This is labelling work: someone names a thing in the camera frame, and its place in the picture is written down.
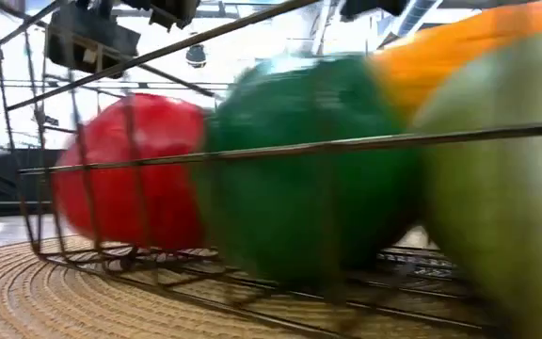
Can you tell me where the yellow-orange mango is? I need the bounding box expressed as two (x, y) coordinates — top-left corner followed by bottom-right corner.
(367, 0), (542, 121)

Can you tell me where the pale green speckled pear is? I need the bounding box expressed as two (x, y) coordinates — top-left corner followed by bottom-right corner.
(411, 25), (542, 339)

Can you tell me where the red apple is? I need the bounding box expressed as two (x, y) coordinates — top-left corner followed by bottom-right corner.
(53, 92), (207, 251)

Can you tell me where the gold wire basket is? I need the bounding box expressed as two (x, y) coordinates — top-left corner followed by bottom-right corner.
(0, 0), (542, 339)

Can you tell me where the round woven straw placemat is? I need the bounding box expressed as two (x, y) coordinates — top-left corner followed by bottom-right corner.
(0, 234), (512, 339)

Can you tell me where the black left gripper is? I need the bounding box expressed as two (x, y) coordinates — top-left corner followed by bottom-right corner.
(46, 3), (142, 80)

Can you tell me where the deep green lime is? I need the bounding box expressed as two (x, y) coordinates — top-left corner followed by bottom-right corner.
(194, 53), (422, 284)

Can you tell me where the black low wall panel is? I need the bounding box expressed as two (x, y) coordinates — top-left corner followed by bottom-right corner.
(0, 148), (66, 218)

